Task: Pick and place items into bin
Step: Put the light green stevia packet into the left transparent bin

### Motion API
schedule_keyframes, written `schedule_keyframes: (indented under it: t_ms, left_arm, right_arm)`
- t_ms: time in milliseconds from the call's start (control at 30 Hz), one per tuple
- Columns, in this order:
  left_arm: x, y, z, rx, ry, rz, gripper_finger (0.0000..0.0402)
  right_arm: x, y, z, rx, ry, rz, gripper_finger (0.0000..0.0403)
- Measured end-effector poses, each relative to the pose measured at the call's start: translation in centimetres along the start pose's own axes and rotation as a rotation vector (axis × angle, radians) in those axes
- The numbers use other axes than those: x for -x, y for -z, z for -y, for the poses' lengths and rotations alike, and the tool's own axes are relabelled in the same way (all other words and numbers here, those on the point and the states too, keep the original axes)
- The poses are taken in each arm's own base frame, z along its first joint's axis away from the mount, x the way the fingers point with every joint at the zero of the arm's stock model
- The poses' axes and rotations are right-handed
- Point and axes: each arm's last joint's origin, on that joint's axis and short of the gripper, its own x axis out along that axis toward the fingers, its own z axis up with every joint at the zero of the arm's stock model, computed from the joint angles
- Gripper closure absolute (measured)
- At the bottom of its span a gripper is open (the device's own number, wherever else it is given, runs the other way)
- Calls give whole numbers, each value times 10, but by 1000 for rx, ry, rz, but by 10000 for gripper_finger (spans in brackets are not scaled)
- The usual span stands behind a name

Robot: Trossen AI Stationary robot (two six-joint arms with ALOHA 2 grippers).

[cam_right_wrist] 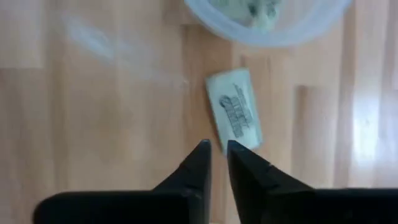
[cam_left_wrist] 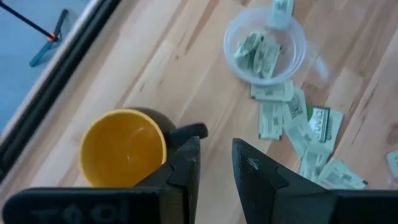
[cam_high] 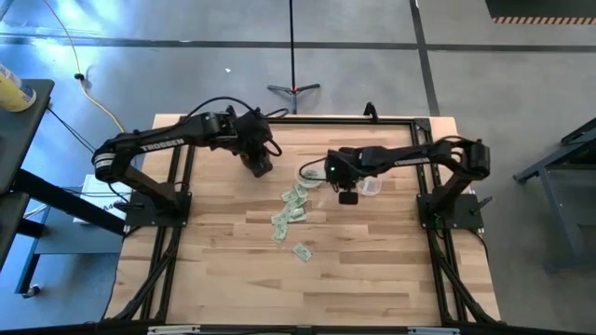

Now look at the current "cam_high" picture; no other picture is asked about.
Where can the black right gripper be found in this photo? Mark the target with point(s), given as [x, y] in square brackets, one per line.
[344, 167]

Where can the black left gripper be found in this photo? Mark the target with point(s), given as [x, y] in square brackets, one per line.
[253, 135]

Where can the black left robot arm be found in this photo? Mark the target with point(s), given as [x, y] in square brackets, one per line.
[158, 142]

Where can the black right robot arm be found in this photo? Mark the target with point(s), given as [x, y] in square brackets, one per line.
[410, 156]

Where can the clear plastic bowl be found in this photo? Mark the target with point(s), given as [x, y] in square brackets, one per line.
[311, 182]

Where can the small clear plastic container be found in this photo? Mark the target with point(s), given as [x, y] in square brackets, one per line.
[370, 186]

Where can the black tripod stand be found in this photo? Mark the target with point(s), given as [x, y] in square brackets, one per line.
[293, 90]

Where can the white paper box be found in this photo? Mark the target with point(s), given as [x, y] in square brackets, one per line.
[93, 186]

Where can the grey blue metal table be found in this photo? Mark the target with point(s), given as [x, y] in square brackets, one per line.
[554, 167]

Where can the black side table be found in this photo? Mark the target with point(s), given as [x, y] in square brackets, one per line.
[23, 130]

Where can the black hazard striped mat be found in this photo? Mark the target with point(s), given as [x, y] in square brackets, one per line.
[540, 8]

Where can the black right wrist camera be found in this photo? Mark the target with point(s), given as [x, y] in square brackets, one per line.
[348, 197]

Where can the black aluminium table frame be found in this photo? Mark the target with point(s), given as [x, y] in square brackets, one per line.
[349, 121]

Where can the black curved bracket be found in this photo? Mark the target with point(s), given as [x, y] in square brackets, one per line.
[370, 111]

